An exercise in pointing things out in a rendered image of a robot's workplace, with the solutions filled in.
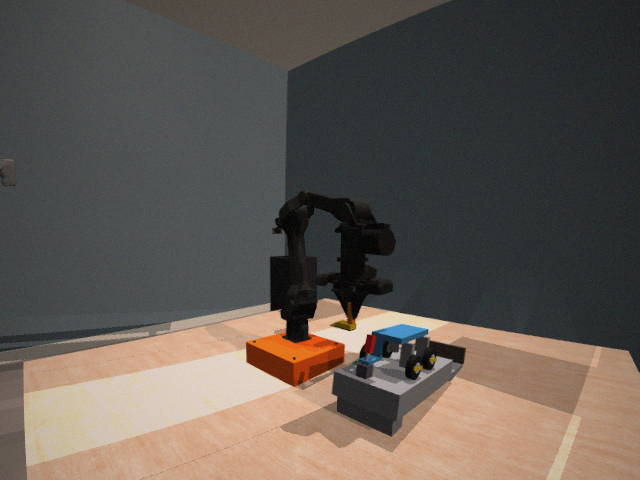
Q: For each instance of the red-headed pin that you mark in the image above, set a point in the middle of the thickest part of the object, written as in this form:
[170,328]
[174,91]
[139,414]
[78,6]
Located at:
[369,346]

